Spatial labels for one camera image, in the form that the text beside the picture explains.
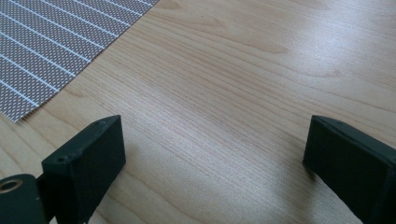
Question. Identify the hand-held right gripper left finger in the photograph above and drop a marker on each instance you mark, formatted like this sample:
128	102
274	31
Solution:
84	168

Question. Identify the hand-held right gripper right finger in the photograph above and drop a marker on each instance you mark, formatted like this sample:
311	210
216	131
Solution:
351	168

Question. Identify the grey striped placemat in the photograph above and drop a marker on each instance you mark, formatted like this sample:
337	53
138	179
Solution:
56	46

